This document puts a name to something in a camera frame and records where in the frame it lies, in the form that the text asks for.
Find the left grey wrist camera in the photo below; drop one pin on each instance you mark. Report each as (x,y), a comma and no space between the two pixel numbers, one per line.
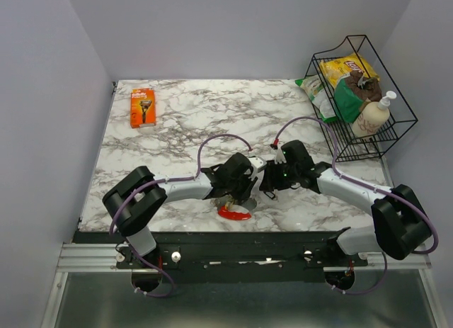
(258,164)

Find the black wire basket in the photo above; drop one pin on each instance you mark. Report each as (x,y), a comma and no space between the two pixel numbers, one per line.
(348,106)

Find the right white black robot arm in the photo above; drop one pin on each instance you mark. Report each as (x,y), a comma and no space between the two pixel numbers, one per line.
(398,228)

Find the small black key fob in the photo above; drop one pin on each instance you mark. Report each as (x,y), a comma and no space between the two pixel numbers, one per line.
(271,195)

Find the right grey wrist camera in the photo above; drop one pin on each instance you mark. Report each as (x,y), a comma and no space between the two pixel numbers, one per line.
(279,157)

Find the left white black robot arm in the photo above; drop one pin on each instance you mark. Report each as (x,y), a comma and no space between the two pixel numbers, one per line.
(134,201)

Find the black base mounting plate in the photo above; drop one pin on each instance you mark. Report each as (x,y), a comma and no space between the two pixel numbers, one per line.
(239,257)

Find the green white snack bag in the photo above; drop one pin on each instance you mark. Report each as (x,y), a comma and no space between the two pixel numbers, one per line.
(315,90)

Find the aluminium rail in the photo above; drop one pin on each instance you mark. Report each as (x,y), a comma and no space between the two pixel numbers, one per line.
(87,258)

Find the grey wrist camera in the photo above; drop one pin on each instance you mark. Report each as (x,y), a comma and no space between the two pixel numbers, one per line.
(258,164)
(279,157)

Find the cream lotion pump bottle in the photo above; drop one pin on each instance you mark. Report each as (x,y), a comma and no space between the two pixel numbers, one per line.
(373,116)

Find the red white keyring carabiner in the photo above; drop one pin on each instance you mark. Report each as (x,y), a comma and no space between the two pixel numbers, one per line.
(232,209)

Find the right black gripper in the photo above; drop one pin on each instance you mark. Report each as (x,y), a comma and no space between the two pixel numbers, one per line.
(267,183)

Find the yellow chips bag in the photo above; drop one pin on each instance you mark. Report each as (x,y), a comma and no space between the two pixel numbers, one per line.
(338,69)

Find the orange razor box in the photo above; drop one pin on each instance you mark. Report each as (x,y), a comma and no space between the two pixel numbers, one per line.
(142,108)

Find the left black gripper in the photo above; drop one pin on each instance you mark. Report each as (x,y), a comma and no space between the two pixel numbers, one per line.
(249,183)

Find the brown crumpled cloth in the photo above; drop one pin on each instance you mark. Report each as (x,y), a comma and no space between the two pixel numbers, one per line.
(364,87)

